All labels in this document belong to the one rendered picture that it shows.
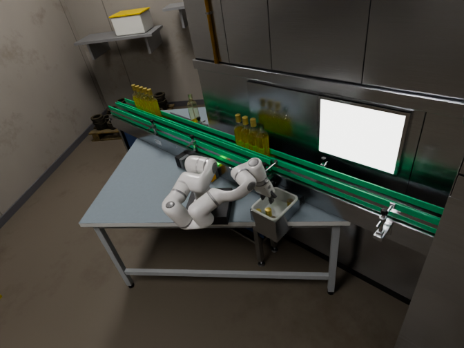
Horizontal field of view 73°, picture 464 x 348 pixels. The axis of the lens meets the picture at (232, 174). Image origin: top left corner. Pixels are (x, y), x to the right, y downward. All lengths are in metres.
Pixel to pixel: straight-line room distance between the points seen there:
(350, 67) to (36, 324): 2.62
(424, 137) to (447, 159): 0.13
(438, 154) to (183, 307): 1.81
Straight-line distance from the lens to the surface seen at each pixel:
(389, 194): 1.66
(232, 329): 2.26
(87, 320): 2.66
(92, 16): 5.20
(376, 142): 1.64
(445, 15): 1.42
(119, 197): 2.20
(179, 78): 4.99
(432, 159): 1.63
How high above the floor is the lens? 2.00
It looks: 37 degrees down
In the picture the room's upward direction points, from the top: 10 degrees counter-clockwise
